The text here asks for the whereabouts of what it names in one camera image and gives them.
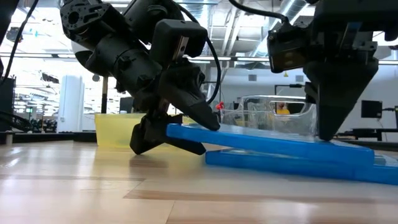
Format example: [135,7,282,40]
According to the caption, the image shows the yellow translucent plastic bin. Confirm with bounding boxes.
[95,113,197,149]

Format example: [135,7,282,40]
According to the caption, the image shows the white pillar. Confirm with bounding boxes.
[57,74,86,133]

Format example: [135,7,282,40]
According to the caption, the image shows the person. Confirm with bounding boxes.
[275,101,292,116]

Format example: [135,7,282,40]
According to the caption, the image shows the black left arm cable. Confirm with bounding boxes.
[172,0,223,105]

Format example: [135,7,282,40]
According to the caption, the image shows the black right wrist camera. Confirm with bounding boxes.
[266,22,310,75]

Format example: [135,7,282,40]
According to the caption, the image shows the black cabinet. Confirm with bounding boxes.
[0,77,16,132]

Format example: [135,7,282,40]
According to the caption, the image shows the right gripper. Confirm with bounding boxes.
[303,0,398,141]

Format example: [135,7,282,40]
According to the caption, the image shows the black background table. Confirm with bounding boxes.
[335,127,398,142]

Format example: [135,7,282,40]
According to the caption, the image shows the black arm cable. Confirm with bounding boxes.
[228,0,290,24]
[172,0,223,105]

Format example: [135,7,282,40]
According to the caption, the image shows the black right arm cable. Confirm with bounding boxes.
[228,0,290,24]

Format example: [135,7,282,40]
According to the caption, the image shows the clear plastic bin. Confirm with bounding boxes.
[221,94,319,139]

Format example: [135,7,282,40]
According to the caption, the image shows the black background rig frame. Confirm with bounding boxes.
[274,83,312,98]

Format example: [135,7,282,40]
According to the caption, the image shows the blue plastic case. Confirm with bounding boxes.
[165,123,376,167]
[204,147,398,187]

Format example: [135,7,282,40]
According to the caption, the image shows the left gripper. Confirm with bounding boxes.
[130,21,221,131]

